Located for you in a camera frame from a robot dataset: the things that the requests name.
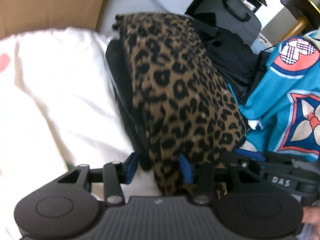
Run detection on leopard print pants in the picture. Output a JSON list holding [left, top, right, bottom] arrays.
[[112, 12, 248, 198]]

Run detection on grey carry case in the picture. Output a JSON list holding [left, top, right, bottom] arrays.
[[185, 0, 262, 43]]

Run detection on person's right hand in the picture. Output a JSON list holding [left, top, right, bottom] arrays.
[[303, 206, 320, 224]]

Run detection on cream printed bed sheet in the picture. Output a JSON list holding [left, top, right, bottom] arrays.
[[0, 26, 160, 240]]

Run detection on folded black clothes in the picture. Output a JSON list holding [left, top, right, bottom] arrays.
[[105, 17, 272, 172]]

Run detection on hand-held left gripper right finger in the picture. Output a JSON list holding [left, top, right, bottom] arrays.
[[178, 154, 253, 207]]

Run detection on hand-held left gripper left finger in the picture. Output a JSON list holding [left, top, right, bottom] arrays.
[[57, 152, 138, 205]]

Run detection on teal printed cloth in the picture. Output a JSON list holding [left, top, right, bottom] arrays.
[[227, 31, 320, 162]]

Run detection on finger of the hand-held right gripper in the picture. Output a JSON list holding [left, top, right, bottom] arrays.
[[221, 149, 267, 167]]

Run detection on brown cardboard sheet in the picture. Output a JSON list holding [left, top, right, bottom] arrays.
[[0, 0, 115, 39]]

